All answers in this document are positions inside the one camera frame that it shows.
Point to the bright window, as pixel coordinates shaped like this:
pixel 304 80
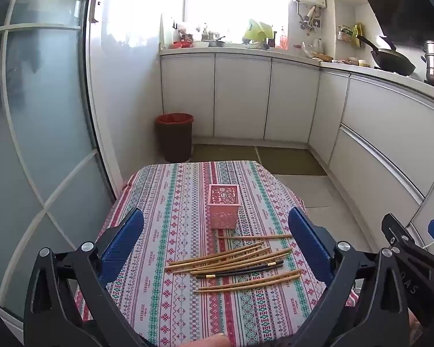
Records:
pixel 235 3

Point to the pink perforated utensil holder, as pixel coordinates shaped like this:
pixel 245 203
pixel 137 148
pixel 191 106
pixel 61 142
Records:
pixel 222 213

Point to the orange bottle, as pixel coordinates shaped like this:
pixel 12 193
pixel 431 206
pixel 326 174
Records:
pixel 282 39

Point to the black chopstick with gold band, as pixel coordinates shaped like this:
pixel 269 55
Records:
pixel 238 266
pixel 238 271

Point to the frosted glass door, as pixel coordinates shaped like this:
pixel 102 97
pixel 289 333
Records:
pixel 39 115

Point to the patterned striped tablecloth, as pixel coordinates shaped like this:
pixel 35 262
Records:
pixel 173 231

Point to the brown bread loaf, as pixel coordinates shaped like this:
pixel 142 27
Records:
pixel 322 57

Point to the dark range hood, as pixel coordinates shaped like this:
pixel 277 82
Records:
pixel 401 0

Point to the brown trash bin red liner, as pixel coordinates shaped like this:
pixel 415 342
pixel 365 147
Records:
pixel 174 137

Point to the red bowl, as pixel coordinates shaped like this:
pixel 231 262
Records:
pixel 181 45

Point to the pile of wooden chopsticks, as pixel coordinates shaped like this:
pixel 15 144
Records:
pixel 249 282

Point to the person's left hand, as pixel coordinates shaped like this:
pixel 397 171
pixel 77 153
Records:
pixel 215 341

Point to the yellow green packet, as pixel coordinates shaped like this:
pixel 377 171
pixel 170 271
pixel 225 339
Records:
pixel 356 34

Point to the white jug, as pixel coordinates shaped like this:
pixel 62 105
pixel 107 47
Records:
pixel 318 46

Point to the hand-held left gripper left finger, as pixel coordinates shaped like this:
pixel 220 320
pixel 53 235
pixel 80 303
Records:
pixel 124 238

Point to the black wok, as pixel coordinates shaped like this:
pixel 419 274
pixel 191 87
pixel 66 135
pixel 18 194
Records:
pixel 392 62

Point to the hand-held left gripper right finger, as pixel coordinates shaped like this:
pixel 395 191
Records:
pixel 307 240

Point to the green plastic dish cover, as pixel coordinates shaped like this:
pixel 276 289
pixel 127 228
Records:
pixel 257 30

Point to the olive floor mat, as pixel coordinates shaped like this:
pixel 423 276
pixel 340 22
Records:
pixel 291 161
pixel 224 153

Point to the white kitchen base cabinet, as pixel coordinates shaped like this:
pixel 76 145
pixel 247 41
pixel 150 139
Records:
pixel 376 123

